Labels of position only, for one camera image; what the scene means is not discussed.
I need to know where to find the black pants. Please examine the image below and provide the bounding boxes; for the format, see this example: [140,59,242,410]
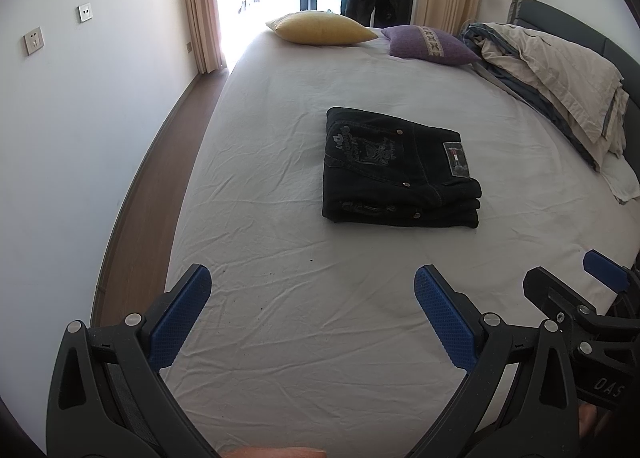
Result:
[321,107,482,229]

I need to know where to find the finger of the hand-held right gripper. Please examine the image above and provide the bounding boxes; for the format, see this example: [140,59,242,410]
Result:
[584,249,632,293]
[522,265,608,339]

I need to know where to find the bed with white sheet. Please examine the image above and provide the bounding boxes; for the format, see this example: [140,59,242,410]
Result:
[162,26,640,458]

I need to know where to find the beige grey folded duvet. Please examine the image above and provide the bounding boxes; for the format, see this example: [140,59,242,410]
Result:
[460,21,631,174]

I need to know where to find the grey bed headboard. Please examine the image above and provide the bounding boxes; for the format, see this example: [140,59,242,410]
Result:
[507,0,640,104]

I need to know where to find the yellow pillow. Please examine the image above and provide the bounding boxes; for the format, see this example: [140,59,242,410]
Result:
[265,10,380,46]

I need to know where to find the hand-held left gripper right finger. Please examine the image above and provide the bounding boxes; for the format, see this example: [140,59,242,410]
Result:
[405,264,583,458]

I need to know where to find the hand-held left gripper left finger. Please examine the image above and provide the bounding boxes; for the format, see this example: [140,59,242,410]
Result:
[46,263,221,458]

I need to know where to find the purple pillow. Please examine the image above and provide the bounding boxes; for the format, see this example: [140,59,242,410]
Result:
[381,24,483,65]

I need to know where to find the white pillow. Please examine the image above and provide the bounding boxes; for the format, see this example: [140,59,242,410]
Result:
[600,155,640,204]

